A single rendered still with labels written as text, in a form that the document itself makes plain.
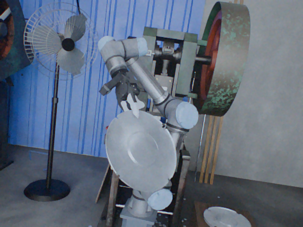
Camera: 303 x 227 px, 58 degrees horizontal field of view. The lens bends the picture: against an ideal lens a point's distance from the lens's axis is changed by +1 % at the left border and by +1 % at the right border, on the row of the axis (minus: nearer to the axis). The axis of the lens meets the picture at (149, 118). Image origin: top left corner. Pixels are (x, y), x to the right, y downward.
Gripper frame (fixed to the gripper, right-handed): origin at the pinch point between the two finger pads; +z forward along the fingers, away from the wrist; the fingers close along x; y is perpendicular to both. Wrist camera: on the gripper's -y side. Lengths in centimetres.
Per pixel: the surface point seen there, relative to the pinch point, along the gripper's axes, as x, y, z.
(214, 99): 15, 93, -19
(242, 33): -21, 95, -42
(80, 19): 60, 51, -123
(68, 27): 65, 41, -117
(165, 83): 41, 88, -50
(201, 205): 61, 90, 38
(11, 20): 108, 22, -160
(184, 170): 59, 87, 12
